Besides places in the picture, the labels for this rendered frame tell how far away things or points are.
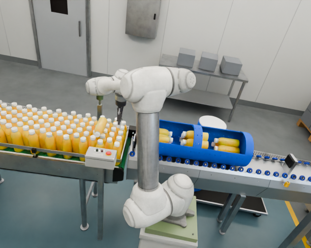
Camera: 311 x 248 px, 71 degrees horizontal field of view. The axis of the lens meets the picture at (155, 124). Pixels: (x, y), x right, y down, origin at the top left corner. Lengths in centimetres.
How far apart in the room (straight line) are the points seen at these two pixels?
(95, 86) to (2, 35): 502
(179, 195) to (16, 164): 135
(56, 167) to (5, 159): 38
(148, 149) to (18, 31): 529
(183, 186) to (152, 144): 32
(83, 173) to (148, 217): 90
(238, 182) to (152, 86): 137
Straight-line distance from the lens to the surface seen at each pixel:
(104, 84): 131
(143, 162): 98
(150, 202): 106
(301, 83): 566
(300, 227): 234
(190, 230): 136
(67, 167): 186
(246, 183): 205
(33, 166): 198
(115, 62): 516
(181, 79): 92
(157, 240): 135
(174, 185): 116
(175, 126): 188
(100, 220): 217
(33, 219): 266
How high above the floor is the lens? 216
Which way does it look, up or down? 33 degrees down
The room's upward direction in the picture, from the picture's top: 10 degrees clockwise
